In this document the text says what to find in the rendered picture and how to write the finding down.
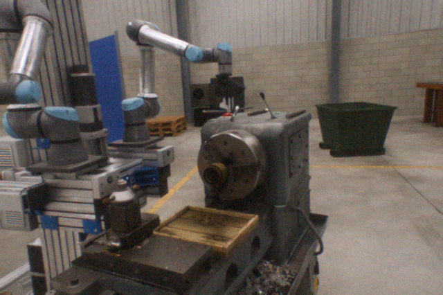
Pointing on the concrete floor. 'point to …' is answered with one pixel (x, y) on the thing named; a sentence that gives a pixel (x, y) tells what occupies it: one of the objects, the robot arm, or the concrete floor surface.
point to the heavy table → (432, 102)
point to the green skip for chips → (354, 128)
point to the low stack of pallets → (167, 125)
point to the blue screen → (109, 83)
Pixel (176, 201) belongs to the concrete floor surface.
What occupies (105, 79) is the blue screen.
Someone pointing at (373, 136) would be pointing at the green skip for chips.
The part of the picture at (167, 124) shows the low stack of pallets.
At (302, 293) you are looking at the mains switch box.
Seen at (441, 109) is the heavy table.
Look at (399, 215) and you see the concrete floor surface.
